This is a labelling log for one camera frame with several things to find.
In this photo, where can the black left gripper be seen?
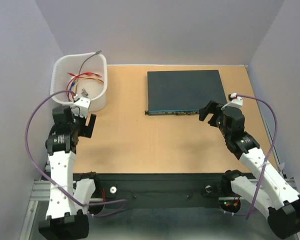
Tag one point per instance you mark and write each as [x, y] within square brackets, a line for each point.
[86, 131]

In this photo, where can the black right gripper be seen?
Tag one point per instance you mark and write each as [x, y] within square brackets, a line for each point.
[212, 107]

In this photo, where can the small grey transceiver module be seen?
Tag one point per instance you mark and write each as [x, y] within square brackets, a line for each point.
[84, 93]

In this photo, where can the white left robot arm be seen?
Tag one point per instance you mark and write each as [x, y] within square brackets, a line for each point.
[66, 217]

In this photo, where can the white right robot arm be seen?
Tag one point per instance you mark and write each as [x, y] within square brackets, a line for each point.
[272, 195]

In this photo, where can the white plastic basket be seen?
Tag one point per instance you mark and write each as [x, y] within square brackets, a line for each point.
[74, 72]

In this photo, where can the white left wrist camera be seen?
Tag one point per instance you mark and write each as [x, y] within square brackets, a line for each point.
[80, 106]

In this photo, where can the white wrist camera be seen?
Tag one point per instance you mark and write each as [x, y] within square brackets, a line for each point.
[80, 106]
[235, 101]

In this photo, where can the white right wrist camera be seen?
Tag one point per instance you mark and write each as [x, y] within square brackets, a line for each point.
[235, 101]

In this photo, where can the dark blue network switch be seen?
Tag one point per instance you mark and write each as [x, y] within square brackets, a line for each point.
[182, 92]

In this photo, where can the aluminium frame rail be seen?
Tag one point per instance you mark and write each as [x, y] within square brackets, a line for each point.
[41, 189]

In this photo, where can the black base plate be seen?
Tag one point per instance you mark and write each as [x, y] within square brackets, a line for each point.
[164, 190]

